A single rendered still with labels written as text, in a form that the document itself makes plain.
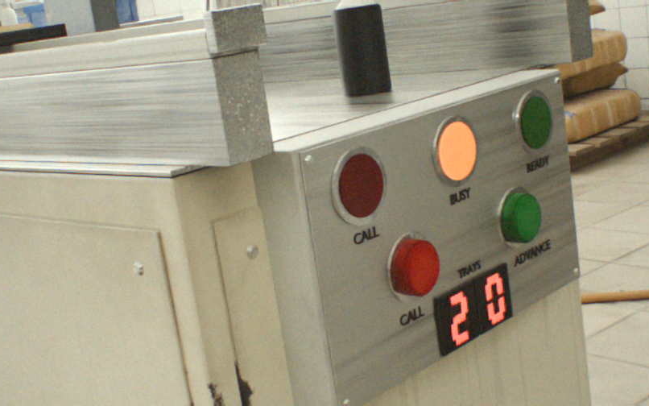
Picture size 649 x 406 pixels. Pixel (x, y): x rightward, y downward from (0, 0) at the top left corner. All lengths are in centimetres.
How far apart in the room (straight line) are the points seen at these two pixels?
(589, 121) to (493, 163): 386
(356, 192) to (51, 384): 23
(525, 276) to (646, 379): 166
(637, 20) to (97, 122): 470
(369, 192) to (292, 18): 33
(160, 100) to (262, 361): 14
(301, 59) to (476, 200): 28
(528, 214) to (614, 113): 402
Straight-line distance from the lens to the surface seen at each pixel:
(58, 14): 146
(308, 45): 81
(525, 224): 60
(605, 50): 460
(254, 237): 49
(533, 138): 62
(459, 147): 56
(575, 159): 440
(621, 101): 466
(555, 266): 65
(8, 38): 118
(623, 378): 228
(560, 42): 66
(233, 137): 44
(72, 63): 53
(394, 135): 52
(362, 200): 50
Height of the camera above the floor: 91
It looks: 12 degrees down
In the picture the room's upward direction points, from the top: 9 degrees counter-clockwise
